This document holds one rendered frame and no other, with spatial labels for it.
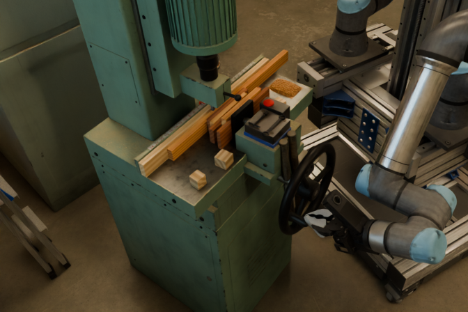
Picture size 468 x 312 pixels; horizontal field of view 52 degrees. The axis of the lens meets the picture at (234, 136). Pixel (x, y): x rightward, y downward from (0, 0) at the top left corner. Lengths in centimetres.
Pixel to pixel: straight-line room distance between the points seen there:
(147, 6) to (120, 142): 52
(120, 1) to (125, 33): 9
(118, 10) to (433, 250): 95
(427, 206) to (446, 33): 38
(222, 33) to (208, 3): 9
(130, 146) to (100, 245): 88
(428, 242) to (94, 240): 169
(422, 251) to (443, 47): 44
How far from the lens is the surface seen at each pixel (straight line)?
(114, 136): 165
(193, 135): 140
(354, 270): 222
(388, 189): 117
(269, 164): 133
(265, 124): 131
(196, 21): 118
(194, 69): 141
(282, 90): 157
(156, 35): 132
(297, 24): 374
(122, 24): 134
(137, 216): 179
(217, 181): 130
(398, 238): 111
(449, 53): 115
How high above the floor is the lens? 187
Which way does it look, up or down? 43 degrees down
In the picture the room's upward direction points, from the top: 4 degrees counter-clockwise
